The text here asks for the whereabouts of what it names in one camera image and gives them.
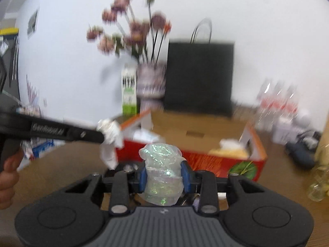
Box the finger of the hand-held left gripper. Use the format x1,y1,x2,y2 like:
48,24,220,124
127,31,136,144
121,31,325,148
63,123,105,144

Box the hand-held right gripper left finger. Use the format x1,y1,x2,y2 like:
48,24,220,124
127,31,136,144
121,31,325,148
60,161,147,217

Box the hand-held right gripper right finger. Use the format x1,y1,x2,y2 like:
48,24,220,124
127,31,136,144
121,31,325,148
181,160,266,217

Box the iridescent clear plastic wrapper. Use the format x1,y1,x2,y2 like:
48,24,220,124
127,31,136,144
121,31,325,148
138,142,185,207

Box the white tissue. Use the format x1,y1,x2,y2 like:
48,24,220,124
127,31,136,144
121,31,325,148
96,118,124,171

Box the red cardboard box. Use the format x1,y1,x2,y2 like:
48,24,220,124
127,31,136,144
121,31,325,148
116,109,268,182

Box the person's left hand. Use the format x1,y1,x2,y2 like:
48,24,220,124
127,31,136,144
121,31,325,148
0,148,20,210

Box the blue and white boxes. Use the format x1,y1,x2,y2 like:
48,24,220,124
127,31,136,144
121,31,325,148
24,138,56,160

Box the yellow sponge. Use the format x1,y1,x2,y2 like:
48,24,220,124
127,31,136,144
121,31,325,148
208,144,250,159

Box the white fluffy ball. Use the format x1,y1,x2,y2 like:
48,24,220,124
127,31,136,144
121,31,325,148
219,138,241,149

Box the white green milk carton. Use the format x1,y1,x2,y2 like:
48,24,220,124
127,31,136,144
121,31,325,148
121,65,138,117

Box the mottled purple ceramic vase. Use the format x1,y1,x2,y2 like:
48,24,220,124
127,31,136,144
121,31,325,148
136,62,168,112

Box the black paper bag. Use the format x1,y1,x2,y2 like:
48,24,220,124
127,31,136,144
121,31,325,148
164,17,235,119

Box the clear water bottle red label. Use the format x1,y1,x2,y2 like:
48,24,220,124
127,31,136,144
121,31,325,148
285,82,300,120
258,81,273,132
272,80,286,120

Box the dark blue glasses case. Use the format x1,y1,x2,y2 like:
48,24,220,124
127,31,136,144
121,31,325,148
285,141,316,171

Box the dried pink rose bouquet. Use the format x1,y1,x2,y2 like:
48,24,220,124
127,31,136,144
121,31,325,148
86,0,173,65

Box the white round ball device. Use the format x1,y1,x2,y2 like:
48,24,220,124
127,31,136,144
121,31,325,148
295,109,312,127

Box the yellow thermos jug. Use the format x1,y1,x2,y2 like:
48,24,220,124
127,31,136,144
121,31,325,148
314,129,329,170

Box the grey wall panel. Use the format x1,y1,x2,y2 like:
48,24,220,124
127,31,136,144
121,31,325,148
27,9,39,39

